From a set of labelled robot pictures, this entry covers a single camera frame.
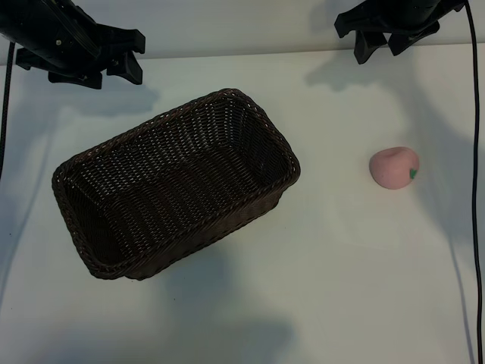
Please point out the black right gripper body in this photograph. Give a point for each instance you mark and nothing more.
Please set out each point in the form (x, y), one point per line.
(398, 19)

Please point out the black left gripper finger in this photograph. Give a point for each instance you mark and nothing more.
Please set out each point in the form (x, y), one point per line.
(76, 79)
(129, 70)

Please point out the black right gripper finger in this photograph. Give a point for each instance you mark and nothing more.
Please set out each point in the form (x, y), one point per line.
(369, 47)
(399, 43)

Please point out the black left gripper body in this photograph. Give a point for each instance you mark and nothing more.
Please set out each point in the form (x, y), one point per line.
(76, 45)

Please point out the dark brown woven basket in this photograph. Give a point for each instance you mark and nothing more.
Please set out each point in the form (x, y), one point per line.
(170, 182)

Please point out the pink peach with green leaf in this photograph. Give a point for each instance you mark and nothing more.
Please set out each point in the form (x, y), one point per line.
(392, 167)

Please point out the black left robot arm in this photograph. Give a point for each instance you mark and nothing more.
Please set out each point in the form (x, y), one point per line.
(15, 15)

